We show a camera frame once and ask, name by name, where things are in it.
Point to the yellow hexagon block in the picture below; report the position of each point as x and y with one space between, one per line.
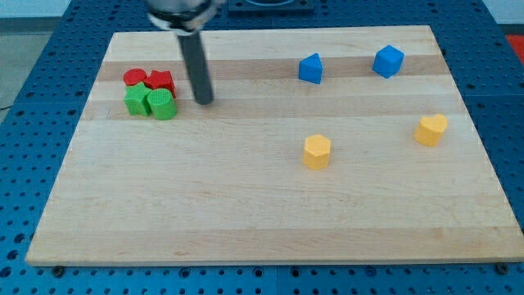
317 151

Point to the wooden board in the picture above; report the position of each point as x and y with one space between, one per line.
225 184

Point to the green cylinder block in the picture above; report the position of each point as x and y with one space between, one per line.
162 104

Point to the red star block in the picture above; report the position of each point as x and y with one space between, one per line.
161 80

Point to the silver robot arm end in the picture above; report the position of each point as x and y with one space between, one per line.
184 17

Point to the dark grey pointer rod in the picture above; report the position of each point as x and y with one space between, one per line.
196 67

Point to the blue cube block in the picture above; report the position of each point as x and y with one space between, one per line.
388 61

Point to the blue triangular prism block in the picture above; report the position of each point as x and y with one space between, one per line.
311 69

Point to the yellow heart block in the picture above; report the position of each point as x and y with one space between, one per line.
430 130

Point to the red cylinder block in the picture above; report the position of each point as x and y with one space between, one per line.
134 76

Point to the green star block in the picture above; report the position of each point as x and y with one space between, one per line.
135 99

